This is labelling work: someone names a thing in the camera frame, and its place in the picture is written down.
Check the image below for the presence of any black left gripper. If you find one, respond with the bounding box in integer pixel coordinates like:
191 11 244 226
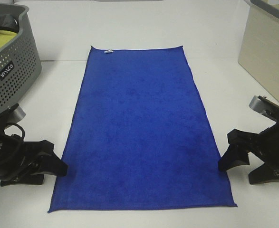
0 105 68 187

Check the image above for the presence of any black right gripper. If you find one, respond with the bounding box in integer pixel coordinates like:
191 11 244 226
218 122 279 184

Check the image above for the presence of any blue microfiber towel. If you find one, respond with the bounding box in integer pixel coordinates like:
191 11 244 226
49 47 235 212

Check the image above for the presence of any grey perforated laundry basket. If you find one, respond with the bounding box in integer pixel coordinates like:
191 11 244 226
0 3 42 113

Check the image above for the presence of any beige storage box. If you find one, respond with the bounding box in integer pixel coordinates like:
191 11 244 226
238 0 279 102

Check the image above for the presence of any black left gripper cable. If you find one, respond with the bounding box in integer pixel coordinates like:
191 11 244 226
2 121 26 143

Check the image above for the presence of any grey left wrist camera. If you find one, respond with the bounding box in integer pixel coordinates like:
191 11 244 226
8 104 26 123

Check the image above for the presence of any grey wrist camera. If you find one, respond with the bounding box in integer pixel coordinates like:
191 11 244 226
8 104 26 123
249 95 279 123

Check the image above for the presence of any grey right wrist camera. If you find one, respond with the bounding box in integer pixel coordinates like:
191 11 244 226
249 95 279 123

